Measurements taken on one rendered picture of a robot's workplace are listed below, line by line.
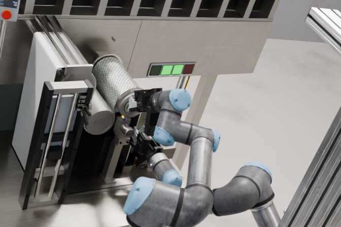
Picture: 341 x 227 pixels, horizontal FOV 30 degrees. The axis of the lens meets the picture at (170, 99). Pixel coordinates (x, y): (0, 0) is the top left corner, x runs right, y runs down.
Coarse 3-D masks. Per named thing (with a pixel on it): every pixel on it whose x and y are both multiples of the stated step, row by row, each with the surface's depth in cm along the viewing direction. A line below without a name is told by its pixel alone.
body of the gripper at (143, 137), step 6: (138, 138) 250; (144, 138) 246; (150, 138) 248; (138, 144) 251; (144, 144) 247; (150, 144) 248; (156, 144) 245; (138, 150) 250; (144, 150) 249; (150, 150) 247; (156, 150) 244; (150, 156) 244
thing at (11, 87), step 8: (0, 88) 253; (8, 88) 255; (16, 88) 257; (0, 96) 256; (8, 96) 258; (16, 96) 260; (0, 104) 258; (8, 104) 260; (16, 104) 262; (0, 112) 261; (8, 112) 263; (16, 112) 265; (0, 120) 263; (8, 120) 265; (0, 128) 266; (8, 128) 268
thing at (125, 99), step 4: (132, 92) 244; (124, 96) 243; (128, 96) 242; (132, 96) 243; (124, 100) 242; (128, 100) 244; (120, 104) 243; (124, 104) 244; (120, 108) 244; (120, 112) 245; (124, 112) 246; (140, 112) 251; (128, 116) 249; (132, 116) 250
